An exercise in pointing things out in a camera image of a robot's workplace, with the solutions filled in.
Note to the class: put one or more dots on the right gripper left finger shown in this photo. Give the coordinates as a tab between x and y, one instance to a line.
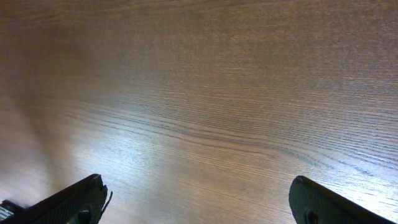
81	203

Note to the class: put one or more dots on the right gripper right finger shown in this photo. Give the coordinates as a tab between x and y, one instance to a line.
312	203

